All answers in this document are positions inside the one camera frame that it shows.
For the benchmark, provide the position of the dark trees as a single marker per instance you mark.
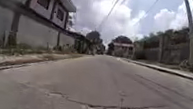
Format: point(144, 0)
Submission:
point(94, 37)

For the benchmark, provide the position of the grey concrete road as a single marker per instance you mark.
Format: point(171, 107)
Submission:
point(95, 80)

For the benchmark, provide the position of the pale house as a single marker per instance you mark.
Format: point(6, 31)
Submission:
point(123, 49)

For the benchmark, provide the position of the dark tree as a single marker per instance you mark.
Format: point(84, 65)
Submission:
point(122, 39)

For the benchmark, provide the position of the grey walled building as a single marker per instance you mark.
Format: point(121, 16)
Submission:
point(36, 31)

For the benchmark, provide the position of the dry grass verge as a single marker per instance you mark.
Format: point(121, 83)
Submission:
point(27, 57)

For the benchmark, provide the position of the concrete pavement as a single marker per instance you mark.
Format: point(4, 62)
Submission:
point(180, 72)

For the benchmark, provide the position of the concrete kerb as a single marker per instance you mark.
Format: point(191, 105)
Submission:
point(3, 65)

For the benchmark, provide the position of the overgrown wall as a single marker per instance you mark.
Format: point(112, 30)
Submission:
point(168, 50)

